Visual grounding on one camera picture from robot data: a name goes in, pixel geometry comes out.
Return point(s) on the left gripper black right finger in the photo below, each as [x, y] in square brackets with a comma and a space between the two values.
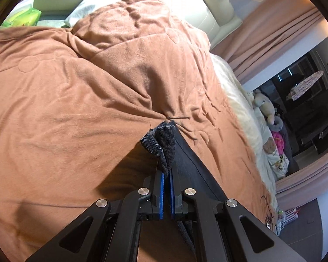
[224, 230]

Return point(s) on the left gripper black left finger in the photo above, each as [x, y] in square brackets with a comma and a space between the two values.
[107, 230]

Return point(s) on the dark denim pants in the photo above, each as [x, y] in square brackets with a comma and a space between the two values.
[166, 143]

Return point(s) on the pink plush item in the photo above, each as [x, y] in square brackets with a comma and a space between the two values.
[279, 141]

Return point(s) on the grey plush toy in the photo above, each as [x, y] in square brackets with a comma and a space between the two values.
[277, 125]

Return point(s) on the cream bed sheet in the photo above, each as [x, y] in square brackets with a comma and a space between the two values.
[251, 121]

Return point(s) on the beige plush toy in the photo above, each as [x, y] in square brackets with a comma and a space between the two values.
[265, 105]

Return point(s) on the brown bed blanket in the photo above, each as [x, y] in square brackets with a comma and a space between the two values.
[74, 104]

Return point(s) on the floral hanging garment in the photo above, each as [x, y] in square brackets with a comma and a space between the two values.
[301, 88]

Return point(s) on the pink curtain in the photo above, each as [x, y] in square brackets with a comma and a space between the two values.
[266, 34]

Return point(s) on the white pillow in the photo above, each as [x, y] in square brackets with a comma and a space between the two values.
[83, 9]

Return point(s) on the green pillow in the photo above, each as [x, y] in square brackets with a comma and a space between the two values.
[26, 17]

